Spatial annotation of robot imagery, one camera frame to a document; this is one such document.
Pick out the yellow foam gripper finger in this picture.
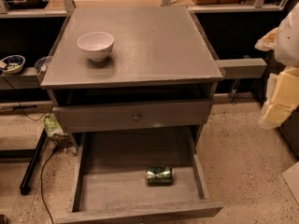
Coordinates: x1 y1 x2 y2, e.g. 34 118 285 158
258 66 299 130

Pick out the green soda can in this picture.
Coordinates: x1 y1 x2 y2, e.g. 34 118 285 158
146 166 174 185

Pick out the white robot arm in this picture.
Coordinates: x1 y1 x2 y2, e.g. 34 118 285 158
255 3 299 130

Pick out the round metal drawer knob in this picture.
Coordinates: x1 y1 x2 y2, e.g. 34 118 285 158
133 113 141 121

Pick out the grey wooden drawer cabinet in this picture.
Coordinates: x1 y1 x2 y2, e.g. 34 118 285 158
37 6 224 156

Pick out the closed grey top drawer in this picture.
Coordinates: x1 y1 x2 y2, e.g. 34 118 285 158
53 99 211 133

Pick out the open grey middle drawer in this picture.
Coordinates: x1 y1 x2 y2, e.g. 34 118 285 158
56 127 223 224

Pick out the grey side shelf beam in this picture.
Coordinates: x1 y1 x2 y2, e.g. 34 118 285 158
216 58 267 79

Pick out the white ceramic bowl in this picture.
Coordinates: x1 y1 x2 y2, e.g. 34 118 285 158
77 32 114 62

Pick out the green snack bag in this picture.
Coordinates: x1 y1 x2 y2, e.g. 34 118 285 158
44 116 69 141

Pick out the small clear glass bowl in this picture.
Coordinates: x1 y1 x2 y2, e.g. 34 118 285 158
35 56 52 72

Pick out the blue patterned bowl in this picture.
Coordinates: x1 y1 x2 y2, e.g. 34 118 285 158
0 55 25 75

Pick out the black metal floor bar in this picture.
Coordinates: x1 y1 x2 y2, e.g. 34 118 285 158
20 130 47 195

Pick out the black power cable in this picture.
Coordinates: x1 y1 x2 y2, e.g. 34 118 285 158
0 75 60 224

